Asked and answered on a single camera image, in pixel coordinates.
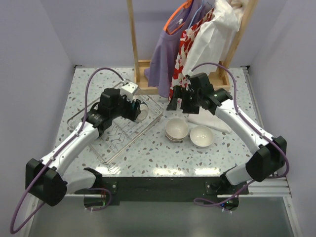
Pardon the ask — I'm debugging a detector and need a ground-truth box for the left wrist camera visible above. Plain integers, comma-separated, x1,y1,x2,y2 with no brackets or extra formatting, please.
120,80,139,100

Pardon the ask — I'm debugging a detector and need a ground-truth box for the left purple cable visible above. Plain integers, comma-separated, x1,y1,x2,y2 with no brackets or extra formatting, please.
9,67,126,234

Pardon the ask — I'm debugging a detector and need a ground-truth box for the orange hanger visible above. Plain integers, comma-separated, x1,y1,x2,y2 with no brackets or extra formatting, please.
163,0,195,35

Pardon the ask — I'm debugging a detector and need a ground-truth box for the blue hanger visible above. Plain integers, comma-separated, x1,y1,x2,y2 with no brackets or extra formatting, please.
188,0,214,28

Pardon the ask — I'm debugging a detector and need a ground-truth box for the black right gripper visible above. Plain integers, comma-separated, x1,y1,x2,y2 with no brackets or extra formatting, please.
167,85,202,115

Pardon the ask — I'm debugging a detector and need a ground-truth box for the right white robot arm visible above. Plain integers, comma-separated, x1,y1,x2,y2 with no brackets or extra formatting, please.
167,73,287,194

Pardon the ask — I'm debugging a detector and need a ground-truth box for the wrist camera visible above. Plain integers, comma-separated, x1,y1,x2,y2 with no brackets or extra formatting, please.
186,71,196,85
120,80,139,100

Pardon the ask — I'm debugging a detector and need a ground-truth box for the wire dish rack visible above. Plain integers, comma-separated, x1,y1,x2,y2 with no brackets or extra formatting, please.
67,88,163,172

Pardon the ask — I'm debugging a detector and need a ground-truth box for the purple shirt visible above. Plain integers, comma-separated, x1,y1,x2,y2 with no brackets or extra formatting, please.
144,0,210,98

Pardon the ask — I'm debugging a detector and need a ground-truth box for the white ribbed bowl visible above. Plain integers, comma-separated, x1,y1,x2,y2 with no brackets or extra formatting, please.
190,125,214,148

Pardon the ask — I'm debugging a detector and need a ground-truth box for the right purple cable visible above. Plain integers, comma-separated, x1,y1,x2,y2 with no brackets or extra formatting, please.
190,62,289,208

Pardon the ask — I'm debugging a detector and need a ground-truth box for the wooden clothes rack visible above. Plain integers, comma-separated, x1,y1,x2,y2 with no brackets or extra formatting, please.
127,0,260,96

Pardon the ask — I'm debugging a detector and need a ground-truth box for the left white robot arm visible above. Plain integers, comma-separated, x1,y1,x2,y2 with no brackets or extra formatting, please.
25,83,148,206

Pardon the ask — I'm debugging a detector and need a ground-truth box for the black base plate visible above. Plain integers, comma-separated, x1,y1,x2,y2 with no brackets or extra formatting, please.
82,176,249,208

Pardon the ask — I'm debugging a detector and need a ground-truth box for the folded white cloth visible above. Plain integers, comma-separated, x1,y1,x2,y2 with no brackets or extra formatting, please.
188,110,232,133

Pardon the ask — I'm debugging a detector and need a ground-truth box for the purple cable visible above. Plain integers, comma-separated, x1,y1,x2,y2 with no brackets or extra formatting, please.
9,67,126,234
190,62,289,208

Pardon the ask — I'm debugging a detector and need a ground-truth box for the white hanging garment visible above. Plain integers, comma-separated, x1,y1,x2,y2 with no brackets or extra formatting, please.
183,0,248,74

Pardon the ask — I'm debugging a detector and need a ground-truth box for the red white floral garment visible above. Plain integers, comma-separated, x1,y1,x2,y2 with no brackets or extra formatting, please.
168,8,214,101

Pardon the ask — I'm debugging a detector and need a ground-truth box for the teal and white bowl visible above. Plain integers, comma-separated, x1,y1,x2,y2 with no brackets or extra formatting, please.
134,102,149,123

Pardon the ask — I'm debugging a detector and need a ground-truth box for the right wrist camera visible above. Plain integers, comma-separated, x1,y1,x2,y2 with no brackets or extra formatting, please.
186,71,196,85

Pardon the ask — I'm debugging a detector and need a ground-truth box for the beige bowl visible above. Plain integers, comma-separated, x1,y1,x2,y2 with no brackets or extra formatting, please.
165,118,189,139

